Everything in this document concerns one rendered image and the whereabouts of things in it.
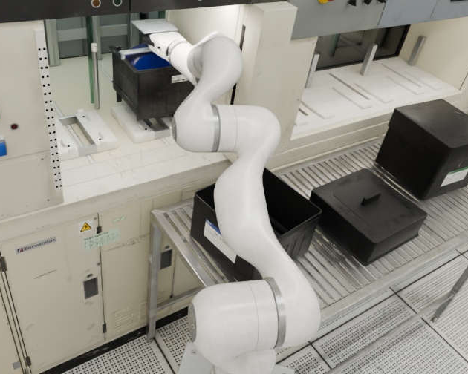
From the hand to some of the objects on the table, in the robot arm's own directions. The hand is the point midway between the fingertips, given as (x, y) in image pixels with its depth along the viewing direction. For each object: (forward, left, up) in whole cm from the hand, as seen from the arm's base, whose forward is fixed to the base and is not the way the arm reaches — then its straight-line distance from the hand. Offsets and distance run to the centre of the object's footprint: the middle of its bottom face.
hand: (154, 32), depth 149 cm
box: (+25, -108, -45) cm, 119 cm away
